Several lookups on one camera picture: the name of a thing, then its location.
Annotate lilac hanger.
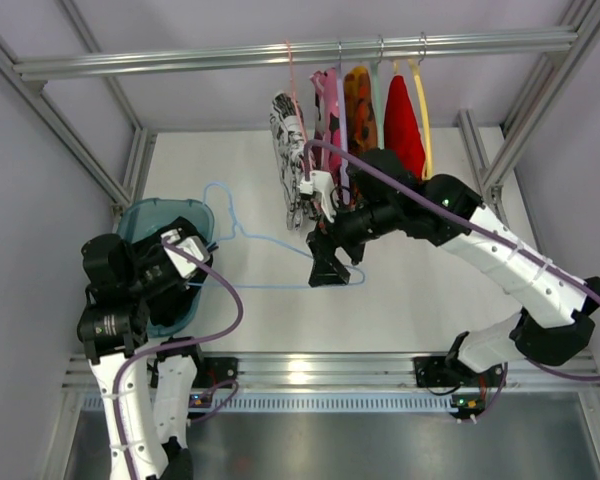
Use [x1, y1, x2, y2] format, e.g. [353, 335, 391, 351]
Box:
[336, 43, 352, 206]

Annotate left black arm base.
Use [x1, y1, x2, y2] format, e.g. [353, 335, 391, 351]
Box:
[192, 356, 239, 389]

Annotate mint green hanger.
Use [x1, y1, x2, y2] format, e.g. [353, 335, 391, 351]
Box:
[370, 35, 385, 149]

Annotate pink hanger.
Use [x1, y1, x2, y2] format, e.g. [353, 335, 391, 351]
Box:
[270, 42, 308, 184]

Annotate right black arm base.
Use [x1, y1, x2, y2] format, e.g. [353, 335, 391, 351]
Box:
[413, 355, 504, 391]

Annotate black white patterned garment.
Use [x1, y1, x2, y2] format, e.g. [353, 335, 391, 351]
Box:
[269, 91, 315, 231]

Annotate black trousers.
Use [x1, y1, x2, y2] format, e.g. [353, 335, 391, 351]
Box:
[124, 216, 208, 336]

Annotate aluminium hanging rail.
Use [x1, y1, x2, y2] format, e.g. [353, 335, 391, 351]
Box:
[13, 26, 578, 81]

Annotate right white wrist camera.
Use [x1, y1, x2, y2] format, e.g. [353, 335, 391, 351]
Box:
[299, 170, 337, 223]

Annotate teal plastic bin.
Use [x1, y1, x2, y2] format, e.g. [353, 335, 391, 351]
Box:
[116, 198, 215, 338]

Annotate orange patterned garment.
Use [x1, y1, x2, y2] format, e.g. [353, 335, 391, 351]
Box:
[344, 66, 378, 157]

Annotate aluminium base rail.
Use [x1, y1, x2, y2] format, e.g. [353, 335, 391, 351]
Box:
[61, 351, 598, 392]

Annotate red garment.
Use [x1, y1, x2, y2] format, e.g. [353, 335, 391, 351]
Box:
[383, 75, 426, 179]

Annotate pink patterned garment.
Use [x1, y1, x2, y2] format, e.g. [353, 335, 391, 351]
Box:
[311, 68, 349, 187]

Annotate blue hanger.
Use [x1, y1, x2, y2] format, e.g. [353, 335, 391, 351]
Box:
[184, 182, 369, 291]

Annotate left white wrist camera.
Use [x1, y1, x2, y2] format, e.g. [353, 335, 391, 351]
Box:
[160, 229, 211, 279]

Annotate aluminium frame post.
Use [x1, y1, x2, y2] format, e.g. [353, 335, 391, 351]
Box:
[457, 1, 600, 225]
[0, 1, 151, 207]

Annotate right aluminium frame post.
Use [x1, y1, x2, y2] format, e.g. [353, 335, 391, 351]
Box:
[457, 1, 600, 225]

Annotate left aluminium frame post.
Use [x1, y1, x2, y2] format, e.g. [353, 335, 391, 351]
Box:
[0, 1, 151, 207]

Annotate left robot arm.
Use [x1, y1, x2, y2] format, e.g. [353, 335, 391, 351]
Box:
[77, 227, 210, 479]

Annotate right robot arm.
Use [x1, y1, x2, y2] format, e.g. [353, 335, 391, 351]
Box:
[299, 149, 600, 384]

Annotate yellow hanger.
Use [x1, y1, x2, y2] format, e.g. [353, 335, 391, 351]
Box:
[393, 34, 434, 180]

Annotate grey slotted cable duct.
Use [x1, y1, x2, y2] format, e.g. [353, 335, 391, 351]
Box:
[79, 390, 474, 414]

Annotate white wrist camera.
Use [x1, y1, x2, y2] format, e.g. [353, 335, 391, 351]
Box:
[299, 170, 337, 223]
[160, 229, 211, 279]

